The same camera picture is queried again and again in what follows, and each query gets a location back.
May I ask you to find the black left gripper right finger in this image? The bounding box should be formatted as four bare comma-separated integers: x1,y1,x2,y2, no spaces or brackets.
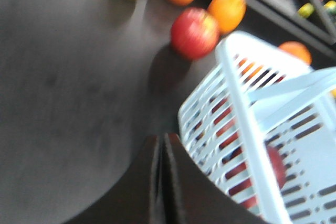
161,133,264,224

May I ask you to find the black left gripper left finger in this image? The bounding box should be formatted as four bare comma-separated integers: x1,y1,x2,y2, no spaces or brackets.
66,135,160,223

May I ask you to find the light blue plastic basket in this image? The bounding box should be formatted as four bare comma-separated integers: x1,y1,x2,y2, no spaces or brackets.
178,31,335,223

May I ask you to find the black wood produce stand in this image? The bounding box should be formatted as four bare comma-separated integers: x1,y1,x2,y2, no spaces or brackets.
0,0,336,224

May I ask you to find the pink red apple back left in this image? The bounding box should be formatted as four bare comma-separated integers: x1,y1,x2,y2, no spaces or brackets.
170,7,220,61

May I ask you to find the small orange centre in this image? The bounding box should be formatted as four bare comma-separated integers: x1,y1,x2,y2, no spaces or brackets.
278,41,312,65

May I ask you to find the orange back centre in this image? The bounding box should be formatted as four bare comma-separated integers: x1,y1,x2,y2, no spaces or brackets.
207,0,247,34

